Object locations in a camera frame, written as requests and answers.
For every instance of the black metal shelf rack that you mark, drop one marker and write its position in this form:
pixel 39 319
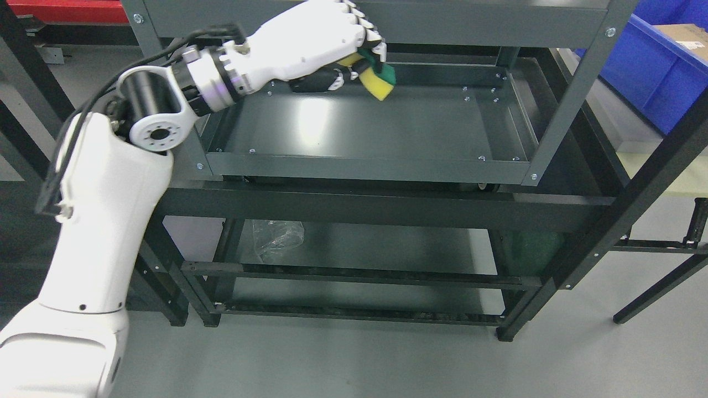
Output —
pixel 543 238

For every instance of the grey metal shelf unit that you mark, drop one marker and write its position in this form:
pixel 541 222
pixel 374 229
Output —
pixel 486 93

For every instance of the green yellow sponge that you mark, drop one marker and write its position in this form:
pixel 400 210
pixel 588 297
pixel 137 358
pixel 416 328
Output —
pixel 366 67

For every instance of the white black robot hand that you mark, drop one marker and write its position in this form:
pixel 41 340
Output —
pixel 300 41

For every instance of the cardboard box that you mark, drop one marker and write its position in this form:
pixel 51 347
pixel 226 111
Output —
pixel 688 36

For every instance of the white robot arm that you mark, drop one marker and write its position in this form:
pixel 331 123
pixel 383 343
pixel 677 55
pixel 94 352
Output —
pixel 69 342

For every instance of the clear plastic bag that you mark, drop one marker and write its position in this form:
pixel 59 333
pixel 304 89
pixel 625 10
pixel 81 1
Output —
pixel 274 239

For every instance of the blue plastic bin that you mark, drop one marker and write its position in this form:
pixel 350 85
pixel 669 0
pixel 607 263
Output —
pixel 650 70

